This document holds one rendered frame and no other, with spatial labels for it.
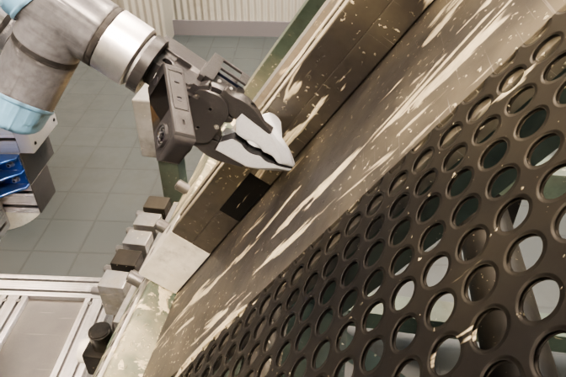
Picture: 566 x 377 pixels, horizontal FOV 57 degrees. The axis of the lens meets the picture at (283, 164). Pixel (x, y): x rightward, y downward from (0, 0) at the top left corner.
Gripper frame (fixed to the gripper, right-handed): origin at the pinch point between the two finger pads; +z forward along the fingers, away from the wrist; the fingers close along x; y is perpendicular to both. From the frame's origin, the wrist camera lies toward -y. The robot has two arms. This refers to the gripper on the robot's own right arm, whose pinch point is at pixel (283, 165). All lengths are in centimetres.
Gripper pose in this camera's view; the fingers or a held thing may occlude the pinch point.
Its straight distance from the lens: 61.8
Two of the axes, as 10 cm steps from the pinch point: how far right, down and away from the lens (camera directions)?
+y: 1.7, -5.6, 8.1
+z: 8.2, 5.3, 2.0
